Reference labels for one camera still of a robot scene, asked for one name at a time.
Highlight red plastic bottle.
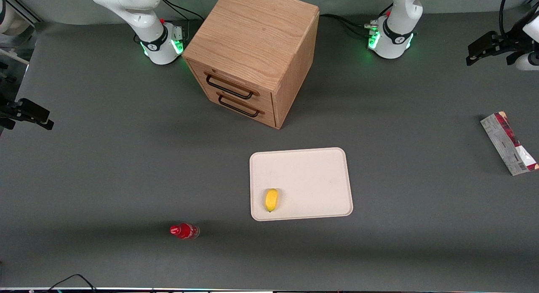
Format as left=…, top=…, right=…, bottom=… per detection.
left=170, top=223, right=200, bottom=240

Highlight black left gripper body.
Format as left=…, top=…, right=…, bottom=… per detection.
left=496, top=29, right=532, bottom=66

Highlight aluminium frame rail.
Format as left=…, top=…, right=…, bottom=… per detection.
left=0, top=0, right=43, bottom=25

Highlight cream rectangular tray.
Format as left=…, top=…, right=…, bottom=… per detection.
left=250, top=147, right=353, bottom=221

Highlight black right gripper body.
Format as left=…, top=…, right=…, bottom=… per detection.
left=0, top=97, right=20, bottom=131

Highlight yellow toy lemon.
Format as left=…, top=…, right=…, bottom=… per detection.
left=265, top=189, right=279, bottom=213

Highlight wooden drawer cabinet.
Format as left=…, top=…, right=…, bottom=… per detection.
left=182, top=0, right=320, bottom=130

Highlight black drawer handle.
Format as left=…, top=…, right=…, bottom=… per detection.
left=206, top=75, right=255, bottom=100
left=218, top=94, right=260, bottom=118

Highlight red plaid cookie box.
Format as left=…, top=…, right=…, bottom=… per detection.
left=480, top=112, right=539, bottom=176

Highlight black cable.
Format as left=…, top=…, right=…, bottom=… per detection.
left=47, top=274, right=98, bottom=292
left=161, top=0, right=205, bottom=22
left=319, top=13, right=373, bottom=37
left=499, top=0, right=513, bottom=37

